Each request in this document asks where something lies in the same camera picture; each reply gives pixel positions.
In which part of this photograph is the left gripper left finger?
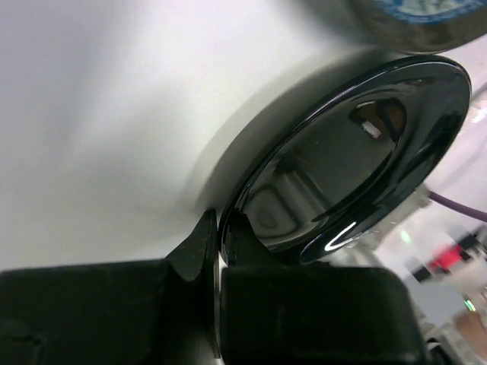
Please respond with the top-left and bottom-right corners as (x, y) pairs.
(1, 210), (219, 364)

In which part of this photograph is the teal patterned plate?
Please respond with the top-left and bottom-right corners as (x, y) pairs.
(349, 1), (486, 54)

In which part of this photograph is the black plate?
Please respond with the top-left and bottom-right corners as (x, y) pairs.
(218, 55), (472, 265)

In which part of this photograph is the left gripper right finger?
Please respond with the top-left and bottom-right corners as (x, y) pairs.
(220, 213), (428, 364)

